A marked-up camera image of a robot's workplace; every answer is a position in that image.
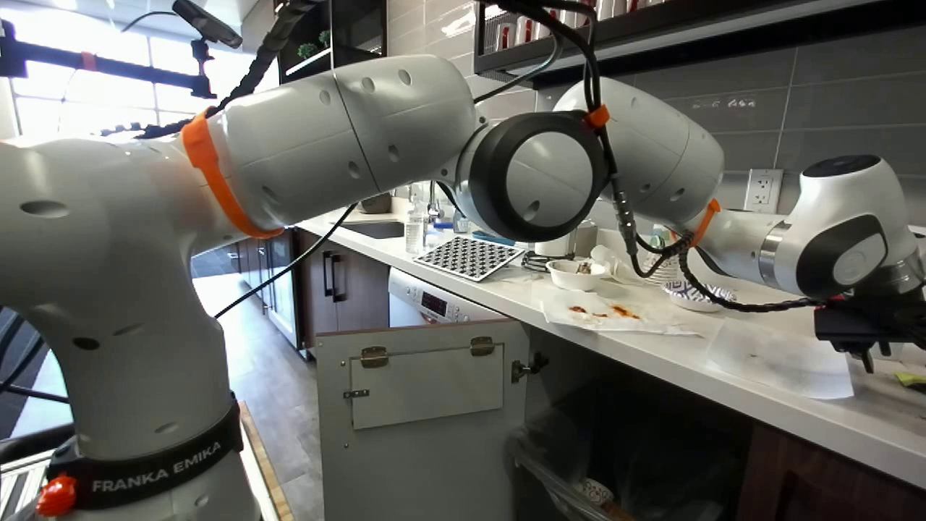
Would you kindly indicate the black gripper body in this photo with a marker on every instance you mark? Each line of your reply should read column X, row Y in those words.
column 872, row 320

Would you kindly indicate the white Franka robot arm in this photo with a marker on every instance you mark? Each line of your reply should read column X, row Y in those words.
column 320, row 133

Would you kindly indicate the green wrapper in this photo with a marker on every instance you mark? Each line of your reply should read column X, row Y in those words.
column 911, row 379

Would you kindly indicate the stained white napkin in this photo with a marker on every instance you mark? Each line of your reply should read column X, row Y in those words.
column 617, row 313

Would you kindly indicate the crumpled clear plastic wrap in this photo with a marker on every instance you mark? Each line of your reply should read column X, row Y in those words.
column 608, row 261

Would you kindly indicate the white bowl with food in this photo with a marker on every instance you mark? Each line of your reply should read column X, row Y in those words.
column 577, row 277

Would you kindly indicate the black white checkered mat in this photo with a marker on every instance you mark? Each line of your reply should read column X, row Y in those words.
column 468, row 259

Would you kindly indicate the stainless steel dishwasher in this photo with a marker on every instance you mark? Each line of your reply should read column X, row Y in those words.
column 415, row 298

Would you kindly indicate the open cabinet door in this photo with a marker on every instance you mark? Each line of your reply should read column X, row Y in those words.
column 423, row 436

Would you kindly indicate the sink basin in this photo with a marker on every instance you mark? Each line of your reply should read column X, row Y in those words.
column 378, row 230

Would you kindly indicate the black camera rig bar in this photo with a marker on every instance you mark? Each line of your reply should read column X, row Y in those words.
column 69, row 57

